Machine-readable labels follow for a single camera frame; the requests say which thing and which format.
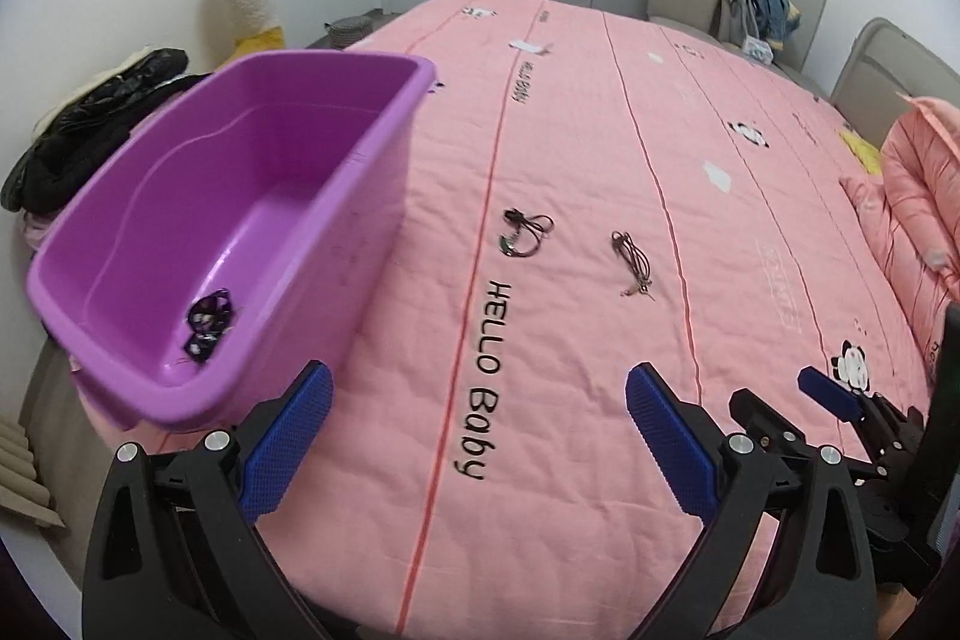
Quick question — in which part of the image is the black puffer jacket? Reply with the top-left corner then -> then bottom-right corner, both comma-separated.
0,47 -> 215,217

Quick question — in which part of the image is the folded pink quilt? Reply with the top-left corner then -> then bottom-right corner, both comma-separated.
840,95 -> 960,401

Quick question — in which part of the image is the black bow charm with clasp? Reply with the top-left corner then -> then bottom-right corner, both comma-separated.
180,287 -> 239,367

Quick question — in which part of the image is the purple plastic tub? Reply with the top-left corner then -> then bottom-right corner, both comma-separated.
25,49 -> 437,435

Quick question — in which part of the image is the black cord bracelet silver clasp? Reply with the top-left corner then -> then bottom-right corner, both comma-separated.
495,208 -> 556,258

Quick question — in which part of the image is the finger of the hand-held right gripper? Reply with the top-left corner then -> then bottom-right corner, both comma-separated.
729,388 -> 875,470
797,366 -> 931,455

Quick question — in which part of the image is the small yellow cloth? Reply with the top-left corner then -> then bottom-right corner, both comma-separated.
838,128 -> 884,176

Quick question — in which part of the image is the grey woven basket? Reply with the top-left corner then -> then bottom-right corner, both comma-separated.
324,16 -> 374,48

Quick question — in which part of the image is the beige ribbed cushion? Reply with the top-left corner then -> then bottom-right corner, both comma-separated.
0,413 -> 70,530

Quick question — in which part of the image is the pile of clothes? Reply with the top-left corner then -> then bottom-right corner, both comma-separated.
711,0 -> 802,63

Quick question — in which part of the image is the pink printed bedspread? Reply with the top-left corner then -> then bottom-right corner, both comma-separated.
75,0 -> 960,618

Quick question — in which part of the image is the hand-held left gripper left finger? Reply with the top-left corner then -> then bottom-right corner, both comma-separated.
81,358 -> 353,640

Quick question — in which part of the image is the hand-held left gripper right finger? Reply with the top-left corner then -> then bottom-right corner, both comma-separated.
625,362 -> 878,640

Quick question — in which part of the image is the dark thin necklace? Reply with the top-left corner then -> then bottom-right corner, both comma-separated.
610,229 -> 659,303

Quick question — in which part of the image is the beige padded headboard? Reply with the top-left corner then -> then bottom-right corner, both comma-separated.
829,17 -> 960,149

